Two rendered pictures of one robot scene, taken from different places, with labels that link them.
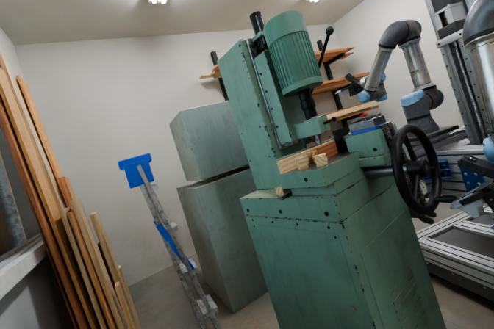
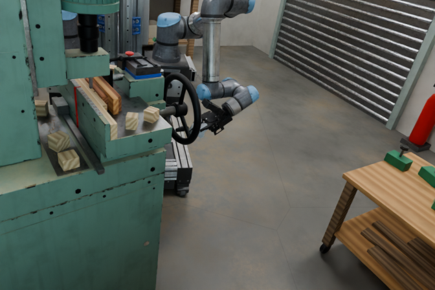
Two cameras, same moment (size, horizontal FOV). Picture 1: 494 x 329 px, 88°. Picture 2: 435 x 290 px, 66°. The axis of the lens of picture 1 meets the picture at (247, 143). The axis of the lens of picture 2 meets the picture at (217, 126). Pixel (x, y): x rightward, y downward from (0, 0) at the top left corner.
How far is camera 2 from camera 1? 1.10 m
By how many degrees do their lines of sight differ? 94
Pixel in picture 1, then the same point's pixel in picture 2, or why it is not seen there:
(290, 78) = not seen: outside the picture
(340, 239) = (157, 187)
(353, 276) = (156, 214)
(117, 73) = not seen: outside the picture
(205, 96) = not seen: outside the picture
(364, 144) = (149, 89)
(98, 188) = not seen: outside the picture
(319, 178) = (167, 136)
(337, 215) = (162, 167)
